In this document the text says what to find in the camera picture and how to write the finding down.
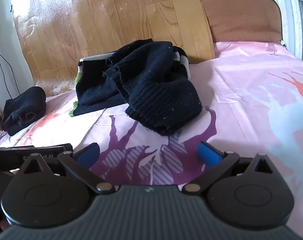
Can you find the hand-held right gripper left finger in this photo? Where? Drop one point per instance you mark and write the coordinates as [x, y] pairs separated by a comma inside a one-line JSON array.
[[87, 155]]

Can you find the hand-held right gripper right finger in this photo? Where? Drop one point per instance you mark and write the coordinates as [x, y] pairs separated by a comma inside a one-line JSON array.
[[209, 155]]

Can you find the navy green striped knit sweater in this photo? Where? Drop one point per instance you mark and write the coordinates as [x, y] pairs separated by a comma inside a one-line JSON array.
[[146, 85]]

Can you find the folded dark navy garment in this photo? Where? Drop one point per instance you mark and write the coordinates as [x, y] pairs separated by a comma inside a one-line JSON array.
[[22, 110]]

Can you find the pink printed bedsheet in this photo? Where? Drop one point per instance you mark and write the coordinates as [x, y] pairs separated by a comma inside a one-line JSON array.
[[241, 100]]

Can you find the wood-pattern vinyl sheet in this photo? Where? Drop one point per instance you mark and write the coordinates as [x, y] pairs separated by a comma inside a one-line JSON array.
[[116, 22]]

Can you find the brown mesh cushion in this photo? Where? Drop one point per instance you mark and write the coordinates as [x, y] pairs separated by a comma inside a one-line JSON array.
[[241, 17]]

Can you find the white window frame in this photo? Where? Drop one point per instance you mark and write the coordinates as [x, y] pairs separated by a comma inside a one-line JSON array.
[[295, 15]]

